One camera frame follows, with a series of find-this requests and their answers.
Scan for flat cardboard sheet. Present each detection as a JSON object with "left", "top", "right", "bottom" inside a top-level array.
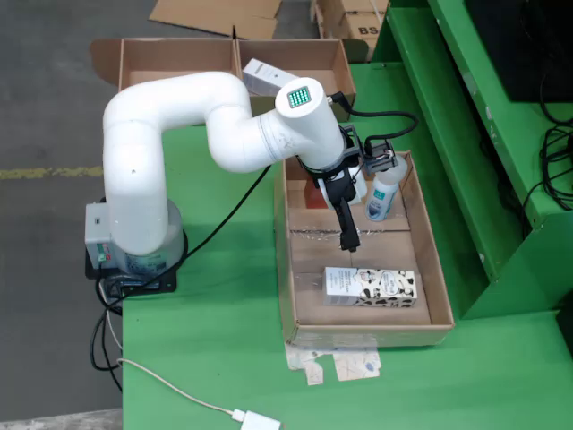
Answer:
[{"left": 149, "top": 0, "right": 283, "bottom": 40}]

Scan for plain cardboard box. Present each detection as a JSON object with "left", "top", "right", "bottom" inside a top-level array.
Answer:
[
  {"left": 312, "top": 0, "right": 346, "bottom": 39},
  {"left": 342, "top": 0, "right": 390, "bottom": 14}
]

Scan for black cable bundle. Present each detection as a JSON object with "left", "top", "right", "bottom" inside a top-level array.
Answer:
[{"left": 521, "top": 66, "right": 573, "bottom": 238}]

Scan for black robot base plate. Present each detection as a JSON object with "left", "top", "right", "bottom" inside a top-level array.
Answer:
[{"left": 84, "top": 248, "right": 178, "bottom": 300}]

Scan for shallow cardboard tray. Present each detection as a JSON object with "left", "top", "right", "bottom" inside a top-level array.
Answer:
[{"left": 273, "top": 150, "right": 456, "bottom": 348}]

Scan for long white carton box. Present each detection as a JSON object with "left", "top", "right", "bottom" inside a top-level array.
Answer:
[{"left": 241, "top": 57, "right": 299, "bottom": 98}]

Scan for black power cable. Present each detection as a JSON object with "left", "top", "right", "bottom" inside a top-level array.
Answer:
[{"left": 90, "top": 290, "right": 124, "bottom": 394}]

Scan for grey robot base box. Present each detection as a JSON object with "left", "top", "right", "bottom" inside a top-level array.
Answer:
[{"left": 84, "top": 202, "right": 118, "bottom": 271}]

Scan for cow print carton box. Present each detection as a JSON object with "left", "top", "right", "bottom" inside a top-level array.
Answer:
[{"left": 322, "top": 266, "right": 418, "bottom": 308}]

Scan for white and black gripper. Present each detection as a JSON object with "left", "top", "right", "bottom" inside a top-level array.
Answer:
[{"left": 311, "top": 168, "right": 364, "bottom": 252}]

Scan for two-compartment cardboard box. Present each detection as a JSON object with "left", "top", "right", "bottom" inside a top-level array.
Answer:
[{"left": 89, "top": 38, "right": 371, "bottom": 126}]

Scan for black monitor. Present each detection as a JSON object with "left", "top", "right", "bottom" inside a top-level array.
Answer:
[{"left": 463, "top": 0, "right": 573, "bottom": 103}]

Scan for white usb cable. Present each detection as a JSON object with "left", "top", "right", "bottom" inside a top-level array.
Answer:
[{"left": 105, "top": 308, "right": 247, "bottom": 422}]

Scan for white bottle with blue label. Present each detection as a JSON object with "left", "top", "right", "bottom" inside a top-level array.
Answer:
[{"left": 364, "top": 154, "right": 409, "bottom": 221}]

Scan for cardboard box with black print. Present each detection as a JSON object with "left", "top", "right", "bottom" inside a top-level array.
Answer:
[{"left": 338, "top": 9, "right": 382, "bottom": 51}]

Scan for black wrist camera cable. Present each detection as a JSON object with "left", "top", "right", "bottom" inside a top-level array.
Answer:
[{"left": 329, "top": 90, "right": 421, "bottom": 151}]

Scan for paper scraps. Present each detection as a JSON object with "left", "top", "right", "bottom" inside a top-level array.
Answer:
[{"left": 285, "top": 342, "right": 382, "bottom": 386}]

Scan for white power adapter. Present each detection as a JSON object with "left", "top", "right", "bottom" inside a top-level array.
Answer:
[{"left": 241, "top": 411, "right": 282, "bottom": 430}]

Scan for red and white carton box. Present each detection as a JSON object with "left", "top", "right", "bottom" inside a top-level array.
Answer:
[{"left": 305, "top": 177, "right": 329, "bottom": 211}]

